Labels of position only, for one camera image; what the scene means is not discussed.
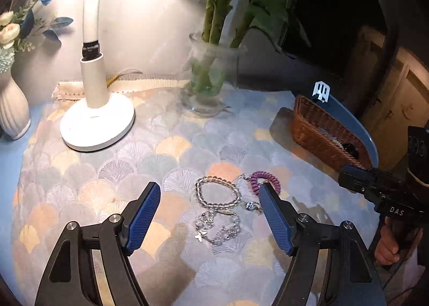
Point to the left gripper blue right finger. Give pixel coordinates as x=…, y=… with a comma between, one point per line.
x=350, y=277

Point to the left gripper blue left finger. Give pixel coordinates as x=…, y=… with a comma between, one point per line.
x=69, y=277

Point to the black wrist watch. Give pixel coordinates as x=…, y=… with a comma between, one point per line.
x=349, y=148

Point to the person's right hand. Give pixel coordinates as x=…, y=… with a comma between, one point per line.
x=386, y=251

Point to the brown wicker basket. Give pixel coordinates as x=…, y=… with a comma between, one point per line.
x=315, y=130

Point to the wooden cabinet door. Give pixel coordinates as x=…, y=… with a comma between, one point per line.
x=401, y=100

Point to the white metal clip stand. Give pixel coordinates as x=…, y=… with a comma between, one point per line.
x=321, y=92

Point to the scallop pattern table mat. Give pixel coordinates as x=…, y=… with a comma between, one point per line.
x=174, y=148

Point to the white desk lamp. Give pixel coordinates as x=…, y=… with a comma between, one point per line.
x=101, y=118

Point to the white ribbed flower vase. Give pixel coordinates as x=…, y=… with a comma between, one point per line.
x=14, y=114

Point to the glass vase with water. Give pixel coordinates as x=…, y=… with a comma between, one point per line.
x=208, y=69

